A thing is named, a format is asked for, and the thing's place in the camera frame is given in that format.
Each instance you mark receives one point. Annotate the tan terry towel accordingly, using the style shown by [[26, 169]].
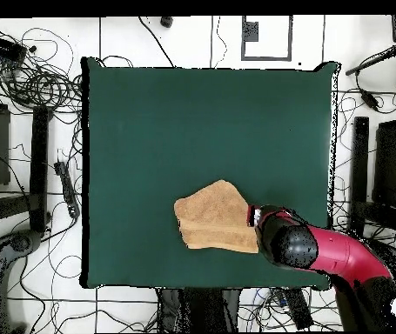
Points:
[[211, 215]]

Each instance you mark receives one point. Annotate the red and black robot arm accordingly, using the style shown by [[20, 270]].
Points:
[[336, 250]]

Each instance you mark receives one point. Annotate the black power strip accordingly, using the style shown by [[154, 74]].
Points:
[[67, 188], [298, 309]]

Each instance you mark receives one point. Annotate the dark green tablecloth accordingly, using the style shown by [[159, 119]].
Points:
[[183, 121]]

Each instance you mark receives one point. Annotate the black power adapter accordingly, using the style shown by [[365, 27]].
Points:
[[370, 100]]

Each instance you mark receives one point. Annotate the black tripod rod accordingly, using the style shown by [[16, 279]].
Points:
[[375, 60]]

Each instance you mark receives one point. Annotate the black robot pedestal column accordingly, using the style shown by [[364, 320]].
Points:
[[197, 309]]

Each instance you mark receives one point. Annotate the black metal stand frame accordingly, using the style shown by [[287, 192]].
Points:
[[359, 156], [39, 156]]

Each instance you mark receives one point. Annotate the black switch box with ports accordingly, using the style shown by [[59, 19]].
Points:
[[2, 47]]

